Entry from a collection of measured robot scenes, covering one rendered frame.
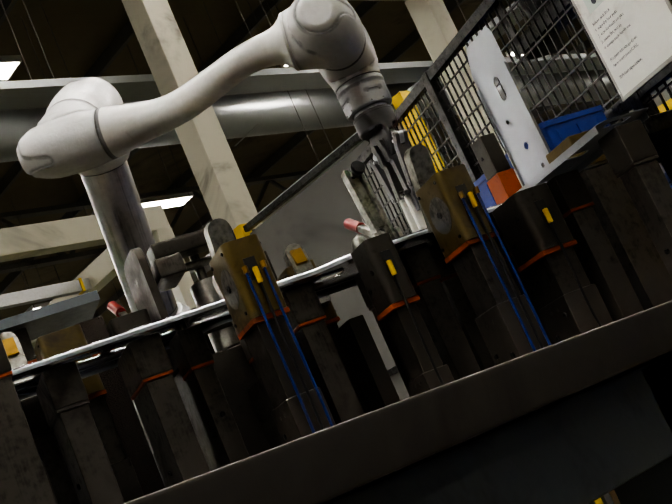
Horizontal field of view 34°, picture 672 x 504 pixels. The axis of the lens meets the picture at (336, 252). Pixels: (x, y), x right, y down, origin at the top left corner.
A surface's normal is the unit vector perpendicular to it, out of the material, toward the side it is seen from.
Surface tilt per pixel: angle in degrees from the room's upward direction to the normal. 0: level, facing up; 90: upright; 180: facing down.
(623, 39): 90
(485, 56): 90
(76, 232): 90
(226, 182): 90
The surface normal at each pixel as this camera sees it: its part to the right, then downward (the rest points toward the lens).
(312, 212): -0.71, 0.15
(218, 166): 0.58, -0.42
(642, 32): -0.86, 0.28
